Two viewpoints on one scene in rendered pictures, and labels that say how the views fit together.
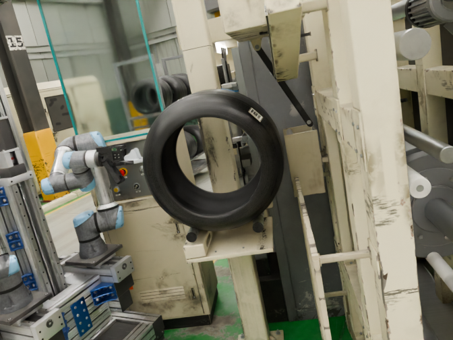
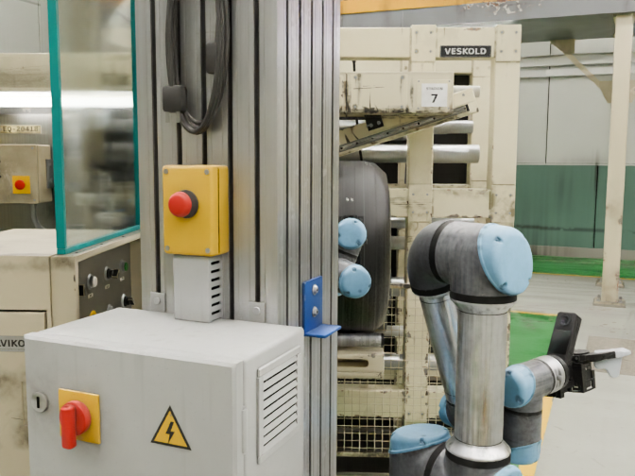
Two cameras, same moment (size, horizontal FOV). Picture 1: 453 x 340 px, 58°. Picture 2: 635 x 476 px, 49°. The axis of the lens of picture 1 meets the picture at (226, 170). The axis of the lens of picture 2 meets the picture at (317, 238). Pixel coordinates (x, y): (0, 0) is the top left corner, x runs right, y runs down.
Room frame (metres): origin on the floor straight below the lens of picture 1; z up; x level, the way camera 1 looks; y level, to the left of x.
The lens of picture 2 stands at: (2.04, 2.33, 1.48)
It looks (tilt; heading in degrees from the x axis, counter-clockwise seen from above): 7 degrees down; 264
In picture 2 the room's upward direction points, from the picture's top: straight up
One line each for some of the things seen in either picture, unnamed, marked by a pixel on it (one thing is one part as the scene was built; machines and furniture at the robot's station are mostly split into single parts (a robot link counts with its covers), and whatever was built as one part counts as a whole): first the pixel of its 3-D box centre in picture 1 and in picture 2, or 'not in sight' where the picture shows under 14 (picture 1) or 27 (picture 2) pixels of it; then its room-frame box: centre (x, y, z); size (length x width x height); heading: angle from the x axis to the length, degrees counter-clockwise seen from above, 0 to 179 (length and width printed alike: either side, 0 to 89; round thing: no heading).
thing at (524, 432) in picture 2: not in sight; (513, 430); (1.50, 1.06, 0.94); 0.11 x 0.08 x 0.11; 125
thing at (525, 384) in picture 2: not in sight; (523, 384); (1.50, 1.07, 1.04); 0.11 x 0.08 x 0.09; 35
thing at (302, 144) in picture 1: (303, 159); not in sight; (1.91, -0.37, 1.05); 0.20 x 0.15 x 0.30; 171
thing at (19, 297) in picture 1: (11, 294); not in sight; (1.69, 1.05, 0.77); 0.15 x 0.15 x 0.10
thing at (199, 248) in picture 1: (201, 234); (327, 358); (1.77, 0.17, 0.83); 0.36 x 0.09 x 0.06; 171
